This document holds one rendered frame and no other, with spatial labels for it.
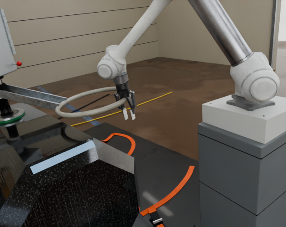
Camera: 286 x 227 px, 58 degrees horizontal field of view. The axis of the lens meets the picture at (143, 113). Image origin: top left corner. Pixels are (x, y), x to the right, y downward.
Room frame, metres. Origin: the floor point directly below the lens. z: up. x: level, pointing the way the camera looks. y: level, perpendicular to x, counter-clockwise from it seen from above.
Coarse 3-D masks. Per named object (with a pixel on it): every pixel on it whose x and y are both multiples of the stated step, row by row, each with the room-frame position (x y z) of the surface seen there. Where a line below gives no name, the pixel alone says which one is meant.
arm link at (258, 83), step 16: (192, 0) 1.18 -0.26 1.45; (208, 0) 1.15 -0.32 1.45; (208, 16) 1.14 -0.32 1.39; (224, 16) 1.14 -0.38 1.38; (224, 32) 1.12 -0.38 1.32; (224, 48) 1.13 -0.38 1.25; (240, 48) 1.10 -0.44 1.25; (240, 64) 1.08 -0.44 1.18; (256, 64) 1.06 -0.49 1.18; (240, 80) 1.07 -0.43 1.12; (256, 80) 1.01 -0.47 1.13; (272, 80) 1.00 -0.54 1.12; (256, 96) 1.00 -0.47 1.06; (272, 96) 1.00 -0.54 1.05
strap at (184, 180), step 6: (108, 138) 2.86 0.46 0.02; (132, 138) 2.79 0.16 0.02; (132, 144) 2.64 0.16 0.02; (132, 150) 2.50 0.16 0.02; (192, 168) 2.03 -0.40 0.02; (186, 174) 1.95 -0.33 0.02; (186, 180) 1.87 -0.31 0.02; (180, 186) 1.79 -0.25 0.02; (174, 192) 1.73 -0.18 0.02; (168, 198) 1.67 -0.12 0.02; (156, 204) 1.61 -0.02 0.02; (162, 204) 1.61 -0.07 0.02; (144, 210) 1.56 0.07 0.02
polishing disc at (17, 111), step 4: (16, 108) 1.80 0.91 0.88; (16, 112) 1.70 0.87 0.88; (20, 112) 1.69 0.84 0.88; (0, 116) 1.66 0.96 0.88; (4, 116) 1.65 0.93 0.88; (8, 116) 1.64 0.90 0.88; (12, 116) 1.63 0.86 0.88; (16, 116) 1.64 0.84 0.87; (0, 120) 1.59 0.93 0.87; (4, 120) 1.59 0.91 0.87
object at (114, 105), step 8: (104, 88) 1.78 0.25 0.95; (112, 88) 1.75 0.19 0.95; (72, 96) 1.72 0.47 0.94; (80, 96) 1.74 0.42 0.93; (64, 104) 1.62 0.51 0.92; (112, 104) 1.37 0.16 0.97; (120, 104) 1.40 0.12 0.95; (56, 112) 1.44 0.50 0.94; (64, 112) 1.40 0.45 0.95; (80, 112) 1.34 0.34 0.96; (88, 112) 1.32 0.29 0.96; (96, 112) 1.32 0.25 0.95
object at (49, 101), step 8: (8, 88) 1.74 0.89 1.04; (16, 88) 1.73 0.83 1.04; (24, 88) 1.72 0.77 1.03; (0, 96) 1.63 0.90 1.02; (8, 96) 1.62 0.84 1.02; (16, 96) 1.60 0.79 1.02; (24, 96) 1.59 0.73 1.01; (32, 96) 1.70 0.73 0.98; (40, 96) 1.69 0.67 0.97; (48, 96) 1.68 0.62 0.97; (56, 96) 1.67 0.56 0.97; (32, 104) 1.58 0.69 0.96; (40, 104) 1.57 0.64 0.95; (48, 104) 1.56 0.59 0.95; (56, 104) 1.55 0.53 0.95
